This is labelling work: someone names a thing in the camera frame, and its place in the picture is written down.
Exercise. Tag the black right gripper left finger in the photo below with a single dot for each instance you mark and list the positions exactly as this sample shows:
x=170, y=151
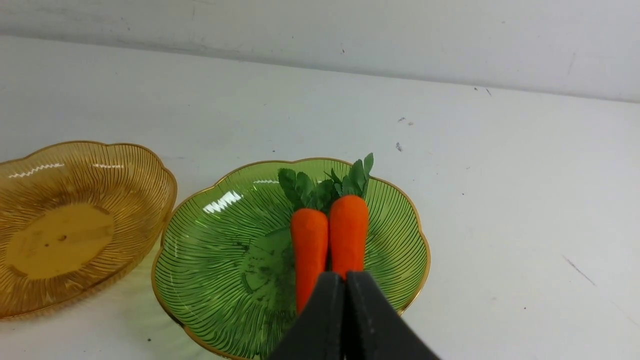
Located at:
x=317, y=332

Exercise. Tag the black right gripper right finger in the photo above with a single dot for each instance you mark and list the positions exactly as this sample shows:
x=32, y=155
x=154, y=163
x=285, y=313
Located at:
x=373, y=329

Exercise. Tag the orange toy carrot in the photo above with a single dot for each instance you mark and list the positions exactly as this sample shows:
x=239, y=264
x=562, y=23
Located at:
x=349, y=218
x=309, y=231

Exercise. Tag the amber ribbed plastic plate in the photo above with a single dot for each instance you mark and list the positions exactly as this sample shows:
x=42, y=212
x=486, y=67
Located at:
x=76, y=217

